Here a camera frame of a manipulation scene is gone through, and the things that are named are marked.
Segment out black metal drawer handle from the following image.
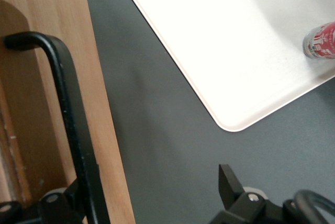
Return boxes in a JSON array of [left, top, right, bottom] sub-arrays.
[[3, 31, 111, 224]]

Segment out wooden box lid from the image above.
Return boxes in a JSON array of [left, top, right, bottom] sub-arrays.
[[0, 0, 136, 224]]

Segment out white rectangular tray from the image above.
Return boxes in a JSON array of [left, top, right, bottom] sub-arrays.
[[114, 0, 335, 132]]

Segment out red soda can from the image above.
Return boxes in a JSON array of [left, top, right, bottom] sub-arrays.
[[302, 20, 335, 60]]

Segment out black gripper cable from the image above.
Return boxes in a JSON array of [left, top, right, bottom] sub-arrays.
[[292, 189, 335, 224]]

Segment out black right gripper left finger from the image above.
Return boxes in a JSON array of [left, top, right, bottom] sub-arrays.
[[25, 178, 88, 224]]

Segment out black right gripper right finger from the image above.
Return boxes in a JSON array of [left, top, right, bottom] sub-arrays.
[[210, 164, 288, 224]]

